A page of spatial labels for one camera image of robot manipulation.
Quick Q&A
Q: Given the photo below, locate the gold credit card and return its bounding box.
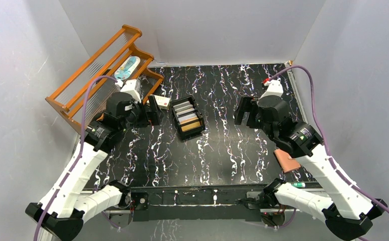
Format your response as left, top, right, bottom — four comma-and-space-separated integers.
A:
181, 121, 202, 132

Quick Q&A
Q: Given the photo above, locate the black card tray box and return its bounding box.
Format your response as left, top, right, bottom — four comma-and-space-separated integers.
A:
170, 95, 206, 141

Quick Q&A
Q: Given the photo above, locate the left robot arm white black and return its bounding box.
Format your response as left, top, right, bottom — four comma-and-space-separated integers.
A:
25, 92, 161, 240

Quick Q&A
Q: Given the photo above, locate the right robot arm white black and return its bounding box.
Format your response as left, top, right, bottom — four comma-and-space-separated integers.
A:
234, 95, 384, 240

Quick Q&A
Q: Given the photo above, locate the grey white card stack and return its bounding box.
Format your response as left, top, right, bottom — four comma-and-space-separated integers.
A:
174, 101, 197, 123

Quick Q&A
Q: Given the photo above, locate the white red small box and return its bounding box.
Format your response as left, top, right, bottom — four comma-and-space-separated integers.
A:
153, 95, 171, 110

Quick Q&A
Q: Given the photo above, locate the white blue tube package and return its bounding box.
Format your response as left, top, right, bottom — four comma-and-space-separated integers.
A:
114, 56, 141, 81

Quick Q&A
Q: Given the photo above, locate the orange wooden shelf rack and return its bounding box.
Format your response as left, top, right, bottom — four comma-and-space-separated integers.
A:
45, 25, 164, 134

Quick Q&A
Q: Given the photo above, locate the green white marker pen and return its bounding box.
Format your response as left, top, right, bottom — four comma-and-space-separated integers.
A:
290, 182, 307, 188

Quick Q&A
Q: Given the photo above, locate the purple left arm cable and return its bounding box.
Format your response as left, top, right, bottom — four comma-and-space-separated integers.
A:
33, 75, 119, 241

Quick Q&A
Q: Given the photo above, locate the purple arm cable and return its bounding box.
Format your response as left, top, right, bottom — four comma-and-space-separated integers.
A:
33, 75, 119, 241
269, 65, 389, 241

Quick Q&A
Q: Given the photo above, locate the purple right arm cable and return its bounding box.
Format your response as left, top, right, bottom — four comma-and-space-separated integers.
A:
269, 65, 389, 241

